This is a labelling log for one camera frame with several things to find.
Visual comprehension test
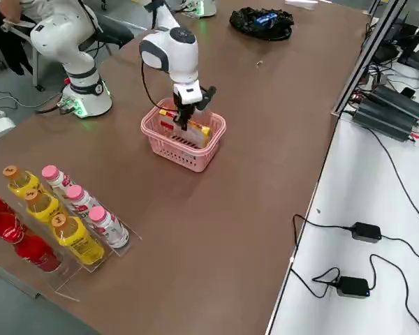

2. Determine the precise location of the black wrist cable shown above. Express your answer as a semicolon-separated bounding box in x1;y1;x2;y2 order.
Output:
140;61;181;113

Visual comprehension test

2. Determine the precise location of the aluminium frame post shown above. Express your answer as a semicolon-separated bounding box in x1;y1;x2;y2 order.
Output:
330;0;406;120

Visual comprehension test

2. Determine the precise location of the person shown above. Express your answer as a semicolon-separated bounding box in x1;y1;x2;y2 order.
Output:
0;0;34;22

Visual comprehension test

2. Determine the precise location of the blue cookie box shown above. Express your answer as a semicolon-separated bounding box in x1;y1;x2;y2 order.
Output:
253;13;279;27

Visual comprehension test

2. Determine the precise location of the pink plastic basket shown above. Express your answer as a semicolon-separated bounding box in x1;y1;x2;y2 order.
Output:
140;97;227;174

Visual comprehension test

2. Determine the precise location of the clear acrylic bottle shelf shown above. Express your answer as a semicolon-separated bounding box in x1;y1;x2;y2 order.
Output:
0;167;143;303

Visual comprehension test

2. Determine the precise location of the white pink-capped milk bottle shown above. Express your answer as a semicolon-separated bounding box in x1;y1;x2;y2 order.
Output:
66;184;101;217
41;165;75;196
88;205;130;249

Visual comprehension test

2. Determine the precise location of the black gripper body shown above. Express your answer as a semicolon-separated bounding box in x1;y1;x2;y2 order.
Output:
173;93;204;113

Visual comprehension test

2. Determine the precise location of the yellow juice bottle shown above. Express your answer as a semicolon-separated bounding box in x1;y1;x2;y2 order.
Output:
52;213;105;266
2;165;40;200
22;190;62;221

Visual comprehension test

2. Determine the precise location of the yellow wafer snack pack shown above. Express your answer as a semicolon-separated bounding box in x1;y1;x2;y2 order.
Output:
159;109;212;149

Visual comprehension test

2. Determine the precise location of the black power adapter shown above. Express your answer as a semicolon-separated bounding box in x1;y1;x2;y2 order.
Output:
336;276;370;299
351;221;383;244

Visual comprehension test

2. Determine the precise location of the black power supply unit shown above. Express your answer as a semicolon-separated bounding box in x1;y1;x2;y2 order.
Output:
368;84;419;121
351;100;419;143

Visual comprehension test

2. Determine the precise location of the black adapter cable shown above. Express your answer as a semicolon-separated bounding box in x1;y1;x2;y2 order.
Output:
292;213;353;258

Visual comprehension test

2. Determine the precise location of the black plastic bag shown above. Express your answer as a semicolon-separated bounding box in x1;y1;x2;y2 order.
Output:
229;6;295;42

